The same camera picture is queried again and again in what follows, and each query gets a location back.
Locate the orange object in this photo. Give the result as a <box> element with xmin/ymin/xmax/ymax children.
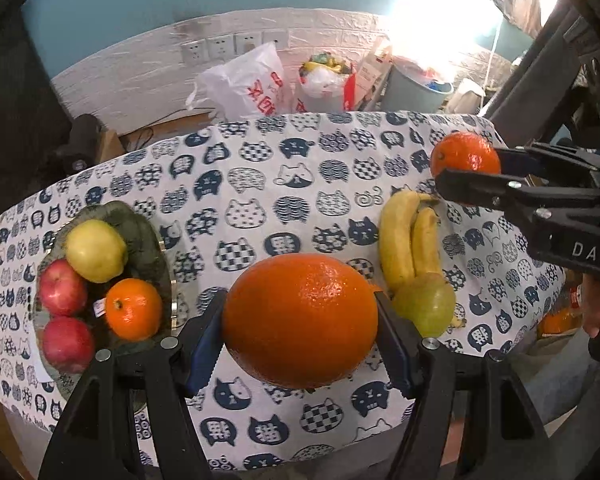
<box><xmin>537</xmin><ymin>305</ymin><xmax>588</xmax><ymax>338</ymax></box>

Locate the yellow-green apple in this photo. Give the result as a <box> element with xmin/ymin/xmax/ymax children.
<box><xmin>64</xmin><ymin>219</ymin><xmax>129</xmax><ymax>284</ymax></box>

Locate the long yellow banana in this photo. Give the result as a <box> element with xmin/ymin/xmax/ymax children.
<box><xmin>378</xmin><ymin>189</ymin><xmax>441</xmax><ymax>293</ymax></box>

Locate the short yellow banana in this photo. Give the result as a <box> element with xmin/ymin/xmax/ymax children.
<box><xmin>411</xmin><ymin>207</ymin><xmax>443</xmax><ymax>278</ymax></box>

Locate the red apple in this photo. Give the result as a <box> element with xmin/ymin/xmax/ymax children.
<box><xmin>41</xmin><ymin>316</ymin><xmax>96</xmax><ymax>375</ymax></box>
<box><xmin>38</xmin><ymin>258</ymin><xmax>88</xmax><ymax>317</ymax></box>

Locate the black panel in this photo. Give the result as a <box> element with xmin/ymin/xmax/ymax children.
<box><xmin>0</xmin><ymin>0</ymin><xmax>71</xmax><ymax>261</ymax></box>

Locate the red and white paper bag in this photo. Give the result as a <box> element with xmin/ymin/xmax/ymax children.
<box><xmin>292</xmin><ymin>52</ymin><xmax>358</xmax><ymax>113</ymax></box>

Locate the white plastic bag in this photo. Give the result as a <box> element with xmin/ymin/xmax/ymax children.
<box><xmin>186</xmin><ymin>42</ymin><xmax>286</xmax><ymax>121</ymax></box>

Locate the small orange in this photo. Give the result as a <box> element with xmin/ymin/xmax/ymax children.
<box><xmin>105</xmin><ymin>278</ymin><xmax>164</xmax><ymax>342</ymax></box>

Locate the green glass plate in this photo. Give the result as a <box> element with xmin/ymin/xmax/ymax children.
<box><xmin>30</xmin><ymin>201</ymin><xmax>178</xmax><ymax>411</ymax></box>

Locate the white container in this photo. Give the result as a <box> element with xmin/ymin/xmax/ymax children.
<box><xmin>447</xmin><ymin>78</ymin><xmax>486</xmax><ymax>113</ymax></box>

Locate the black cable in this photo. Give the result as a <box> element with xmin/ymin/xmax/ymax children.
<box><xmin>125</xmin><ymin>127</ymin><xmax>153</xmax><ymax>151</ymax></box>

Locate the black round device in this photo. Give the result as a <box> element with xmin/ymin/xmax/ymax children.
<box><xmin>55</xmin><ymin>115</ymin><xmax>103</xmax><ymax>176</ymax></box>

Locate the brown cardboard box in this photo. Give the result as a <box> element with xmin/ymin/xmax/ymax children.
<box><xmin>97</xmin><ymin>130</ymin><xmax>126</xmax><ymax>161</ymax></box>

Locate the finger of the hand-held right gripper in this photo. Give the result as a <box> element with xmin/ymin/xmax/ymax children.
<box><xmin>495</xmin><ymin>142</ymin><xmax>600</xmax><ymax>181</ymax></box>
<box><xmin>435</xmin><ymin>167</ymin><xmax>600</xmax><ymax>221</ymax></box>

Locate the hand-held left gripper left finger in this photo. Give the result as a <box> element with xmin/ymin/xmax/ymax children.
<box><xmin>37</xmin><ymin>287</ymin><xmax>228</xmax><ymax>480</ymax></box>

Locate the cat print tablecloth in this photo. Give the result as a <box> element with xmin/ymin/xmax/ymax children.
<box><xmin>0</xmin><ymin>110</ymin><xmax>566</xmax><ymax>471</ymax></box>

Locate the grey-blue trash bin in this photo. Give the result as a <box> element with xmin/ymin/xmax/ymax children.
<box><xmin>380</xmin><ymin>62</ymin><xmax>453</xmax><ymax>113</ymax></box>

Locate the green pear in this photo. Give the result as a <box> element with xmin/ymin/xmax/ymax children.
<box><xmin>391</xmin><ymin>273</ymin><xmax>457</xmax><ymax>339</ymax></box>

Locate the grey chair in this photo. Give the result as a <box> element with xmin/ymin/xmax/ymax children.
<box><xmin>485</xmin><ymin>0</ymin><xmax>600</xmax><ymax>146</ymax></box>

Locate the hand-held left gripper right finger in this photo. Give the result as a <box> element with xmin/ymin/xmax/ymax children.
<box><xmin>372</xmin><ymin>290</ymin><xmax>551</xmax><ymax>480</ymax></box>

